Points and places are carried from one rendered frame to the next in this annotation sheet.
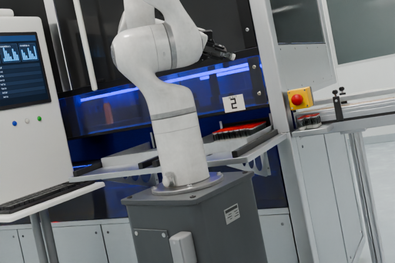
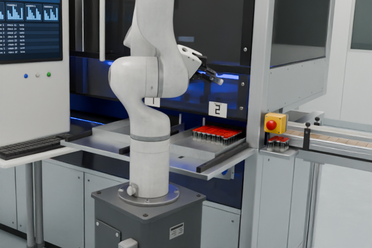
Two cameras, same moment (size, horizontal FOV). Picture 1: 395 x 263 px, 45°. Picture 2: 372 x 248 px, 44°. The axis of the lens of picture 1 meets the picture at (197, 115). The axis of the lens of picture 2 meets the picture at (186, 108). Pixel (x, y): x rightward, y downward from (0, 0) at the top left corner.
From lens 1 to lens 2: 34 cm
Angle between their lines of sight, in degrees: 9
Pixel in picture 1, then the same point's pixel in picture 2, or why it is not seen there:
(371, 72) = not seen: outside the picture
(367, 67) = not seen: outside the picture
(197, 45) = (182, 85)
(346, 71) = (356, 57)
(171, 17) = (165, 58)
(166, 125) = (140, 146)
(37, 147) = (42, 99)
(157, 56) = (146, 88)
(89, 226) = (74, 171)
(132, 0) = not seen: hidden behind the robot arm
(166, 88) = (146, 117)
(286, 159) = (249, 170)
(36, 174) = (36, 122)
